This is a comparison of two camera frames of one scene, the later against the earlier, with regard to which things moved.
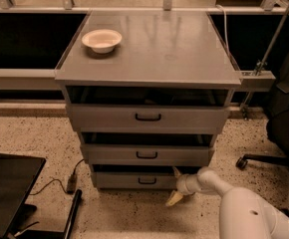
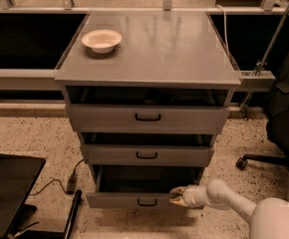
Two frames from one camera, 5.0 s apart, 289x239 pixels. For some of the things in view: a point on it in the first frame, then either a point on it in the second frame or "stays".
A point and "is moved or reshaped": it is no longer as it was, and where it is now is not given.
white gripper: x=181 y=185 -> x=191 y=196
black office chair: x=285 y=128 stays
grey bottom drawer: x=135 y=181 is moved or reshaped
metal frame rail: x=21 y=80 stays
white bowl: x=102 y=41 stays
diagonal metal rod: x=261 y=63 stays
